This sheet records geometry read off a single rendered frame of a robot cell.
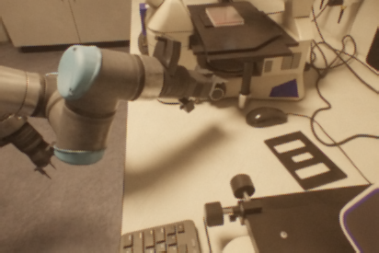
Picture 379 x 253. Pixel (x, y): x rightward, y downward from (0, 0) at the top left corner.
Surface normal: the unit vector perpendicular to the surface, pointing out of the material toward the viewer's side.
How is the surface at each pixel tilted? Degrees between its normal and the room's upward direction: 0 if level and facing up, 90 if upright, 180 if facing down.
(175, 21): 86
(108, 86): 91
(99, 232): 0
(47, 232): 0
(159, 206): 0
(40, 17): 90
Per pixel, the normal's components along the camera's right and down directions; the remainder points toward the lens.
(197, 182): -0.02, -0.80
